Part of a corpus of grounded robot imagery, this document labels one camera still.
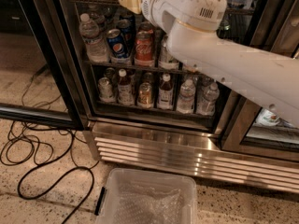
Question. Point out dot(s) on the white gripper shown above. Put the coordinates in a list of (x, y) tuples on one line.
[(154, 0)]

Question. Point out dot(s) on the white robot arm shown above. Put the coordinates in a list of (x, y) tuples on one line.
[(267, 79)]

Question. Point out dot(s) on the rear blue Pepsi can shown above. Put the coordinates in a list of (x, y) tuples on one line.
[(126, 28)]

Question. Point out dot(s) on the blue pepsi can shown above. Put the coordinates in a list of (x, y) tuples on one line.
[(126, 28), (117, 44)]

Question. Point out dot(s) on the rear red cola can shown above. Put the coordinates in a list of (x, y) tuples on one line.
[(146, 26)]

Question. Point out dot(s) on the rear water bottle middle shelf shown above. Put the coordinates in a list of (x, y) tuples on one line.
[(98, 17)]

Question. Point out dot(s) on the water bottle shelf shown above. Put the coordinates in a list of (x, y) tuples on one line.
[(93, 39), (98, 17), (185, 102), (207, 100)]

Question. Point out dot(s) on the front red Coca-Cola can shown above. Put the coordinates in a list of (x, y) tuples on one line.
[(144, 49)]

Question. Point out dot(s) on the front blue Pepsi can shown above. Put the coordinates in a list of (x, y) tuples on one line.
[(117, 44)]

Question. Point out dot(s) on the front water bottle middle shelf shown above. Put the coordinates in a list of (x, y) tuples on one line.
[(93, 39)]

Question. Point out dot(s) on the silver can bottom shelf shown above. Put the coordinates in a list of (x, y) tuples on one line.
[(106, 90)]

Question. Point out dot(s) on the rear dark green can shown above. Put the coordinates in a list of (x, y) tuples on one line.
[(224, 29)]

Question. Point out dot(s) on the gold can bottom shelf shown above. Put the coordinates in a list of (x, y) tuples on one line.
[(145, 98)]

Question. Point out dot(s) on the stainless steel display fridge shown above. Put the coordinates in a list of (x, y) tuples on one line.
[(166, 140)]

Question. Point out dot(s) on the open glass fridge door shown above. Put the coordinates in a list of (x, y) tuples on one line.
[(38, 80)]

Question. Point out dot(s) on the rightmost water bottle bottom shelf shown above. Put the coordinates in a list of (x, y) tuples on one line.
[(207, 100)]

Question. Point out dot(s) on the closed right fridge door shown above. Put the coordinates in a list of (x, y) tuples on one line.
[(273, 27)]

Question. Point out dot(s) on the brown juice bottle left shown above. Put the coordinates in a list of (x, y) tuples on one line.
[(125, 89)]

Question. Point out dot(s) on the brown juice bottle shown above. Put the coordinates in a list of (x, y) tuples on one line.
[(125, 89), (165, 95)]

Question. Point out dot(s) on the brown juice bottle right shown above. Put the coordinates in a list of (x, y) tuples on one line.
[(165, 95)]

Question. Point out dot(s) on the clear bottle right compartment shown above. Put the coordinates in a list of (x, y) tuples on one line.
[(267, 118)]

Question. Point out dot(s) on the clear plastic storage bin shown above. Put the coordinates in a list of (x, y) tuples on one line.
[(110, 193)]

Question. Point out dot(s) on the bubble wrap sheet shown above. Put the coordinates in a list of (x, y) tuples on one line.
[(148, 205)]

